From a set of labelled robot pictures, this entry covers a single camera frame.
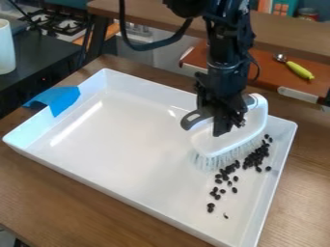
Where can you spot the white tray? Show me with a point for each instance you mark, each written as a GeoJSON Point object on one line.
{"type": "Point", "coordinates": [120, 141]}

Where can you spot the brown wooden board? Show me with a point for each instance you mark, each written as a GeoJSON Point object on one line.
{"type": "Point", "coordinates": [279, 75]}

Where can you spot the pile of black bits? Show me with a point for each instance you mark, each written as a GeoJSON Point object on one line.
{"type": "Point", "coordinates": [254, 158]}

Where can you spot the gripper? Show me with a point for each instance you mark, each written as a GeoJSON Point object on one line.
{"type": "Point", "coordinates": [219, 93]}

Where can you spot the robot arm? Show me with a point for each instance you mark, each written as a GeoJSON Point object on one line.
{"type": "Point", "coordinates": [225, 38]}

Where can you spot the blue tape piece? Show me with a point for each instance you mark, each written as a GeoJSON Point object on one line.
{"type": "Point", "coordinates": [58, 98]}

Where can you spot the toy stove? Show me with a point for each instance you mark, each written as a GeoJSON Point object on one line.
{"type": "Point", "coordinates": [64, 24]}

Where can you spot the white cup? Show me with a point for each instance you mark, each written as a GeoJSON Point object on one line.
{"type": "Point", "coordinates": [6, 48]}

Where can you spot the red can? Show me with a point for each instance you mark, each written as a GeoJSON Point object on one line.
{"type": "Point", "coordinates": [308, 14]}

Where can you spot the black table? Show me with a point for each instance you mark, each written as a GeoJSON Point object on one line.
{"type": "Point", "coordinates": [38, 61]}

